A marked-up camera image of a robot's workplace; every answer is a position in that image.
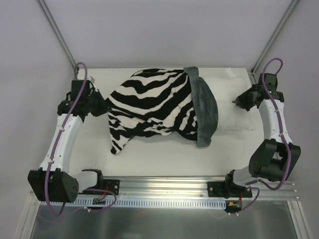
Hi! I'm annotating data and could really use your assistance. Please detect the left aluminium frame post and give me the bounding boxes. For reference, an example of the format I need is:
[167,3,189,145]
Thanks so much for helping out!
[36,0,78,73]

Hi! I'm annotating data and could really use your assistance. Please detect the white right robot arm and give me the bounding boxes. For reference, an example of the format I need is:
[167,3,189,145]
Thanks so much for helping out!
[223,73,301,197]

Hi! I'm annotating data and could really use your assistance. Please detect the right aluminium frame post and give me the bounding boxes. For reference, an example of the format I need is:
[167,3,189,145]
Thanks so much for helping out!
[250,0,300,76]

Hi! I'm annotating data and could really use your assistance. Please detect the grey zebra plush pillowcase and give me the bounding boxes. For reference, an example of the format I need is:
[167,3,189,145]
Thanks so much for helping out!
[105,66,219,155]

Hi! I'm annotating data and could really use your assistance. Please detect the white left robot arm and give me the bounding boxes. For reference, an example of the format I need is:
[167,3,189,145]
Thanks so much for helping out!
[27,77,108,203]

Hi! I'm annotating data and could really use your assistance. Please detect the aluminium mounting rail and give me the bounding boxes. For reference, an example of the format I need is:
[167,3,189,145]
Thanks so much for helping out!
[29,176,299,199]

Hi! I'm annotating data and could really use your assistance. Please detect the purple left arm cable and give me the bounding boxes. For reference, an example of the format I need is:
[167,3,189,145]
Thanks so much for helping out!
[44,62,117,216]

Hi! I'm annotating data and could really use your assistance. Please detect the white pillow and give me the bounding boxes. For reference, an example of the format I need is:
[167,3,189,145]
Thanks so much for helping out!
[199,67,256,131]

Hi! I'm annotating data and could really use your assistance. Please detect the aluminium frame post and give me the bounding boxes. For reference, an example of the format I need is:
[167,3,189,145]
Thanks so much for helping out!
[250,0,300,76]
[36,0,78,73]

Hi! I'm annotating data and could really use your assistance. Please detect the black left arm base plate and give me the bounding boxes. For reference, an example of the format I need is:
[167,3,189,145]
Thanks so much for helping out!
[80,179,121,196]

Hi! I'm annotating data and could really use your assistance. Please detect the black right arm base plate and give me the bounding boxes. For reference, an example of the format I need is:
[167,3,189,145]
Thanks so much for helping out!
[207,181,252,199]

